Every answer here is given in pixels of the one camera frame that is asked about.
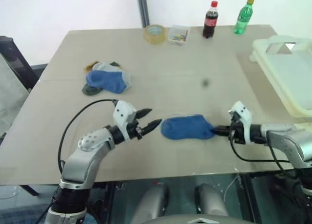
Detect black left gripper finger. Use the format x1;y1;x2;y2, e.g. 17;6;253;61
141;118;163;135
136;108;153;120

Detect green bottle with yellow cap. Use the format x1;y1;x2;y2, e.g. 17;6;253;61
233;0;255;36

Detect thin white cable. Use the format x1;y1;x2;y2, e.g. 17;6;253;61
223;174;241;198

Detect clear packing tape roll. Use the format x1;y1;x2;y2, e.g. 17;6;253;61
143;24;168;45

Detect light grey sock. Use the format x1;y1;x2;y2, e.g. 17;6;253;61
92;61;125;75

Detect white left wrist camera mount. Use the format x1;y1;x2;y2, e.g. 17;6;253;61
112;100;137;140

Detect plain blue sock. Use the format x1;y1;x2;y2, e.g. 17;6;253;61
160;113;216;141

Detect brown orange sock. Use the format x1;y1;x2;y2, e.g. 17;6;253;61
84;60;99;72

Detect white plastic basket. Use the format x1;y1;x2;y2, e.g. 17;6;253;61
250;35;312;117

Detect black table frame leg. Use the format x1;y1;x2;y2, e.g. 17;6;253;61
237;174;259;224

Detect cola bottle with red cap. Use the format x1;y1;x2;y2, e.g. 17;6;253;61
202;0;219;39

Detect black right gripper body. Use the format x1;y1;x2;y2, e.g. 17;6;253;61
228;112;246;145

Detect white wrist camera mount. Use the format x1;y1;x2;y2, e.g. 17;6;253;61
112;100;137;140
228;101;253;144

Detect grey rounded shape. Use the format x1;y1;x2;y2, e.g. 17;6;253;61
130;184;170;221
194;183;230;217

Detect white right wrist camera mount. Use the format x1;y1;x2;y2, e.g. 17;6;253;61
228;101;253;144

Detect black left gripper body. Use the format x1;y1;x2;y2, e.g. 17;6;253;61
126;110;145;141

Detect blue sock with grey trim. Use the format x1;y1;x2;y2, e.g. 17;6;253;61
85;70;133;94

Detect clear box of coloured bits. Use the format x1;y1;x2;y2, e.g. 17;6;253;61
167;24;191;46

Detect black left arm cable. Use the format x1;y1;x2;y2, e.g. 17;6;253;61
58;99;119;176

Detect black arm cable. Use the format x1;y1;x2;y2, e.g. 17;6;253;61
229;131;305;183
58;99;119;176

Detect grey aluminium profile post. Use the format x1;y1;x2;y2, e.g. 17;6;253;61
136;0;150;29

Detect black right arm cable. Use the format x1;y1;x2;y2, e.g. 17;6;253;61
229;131;305;183

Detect grey robot torso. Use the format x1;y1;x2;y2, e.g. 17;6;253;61
136;214;259;224

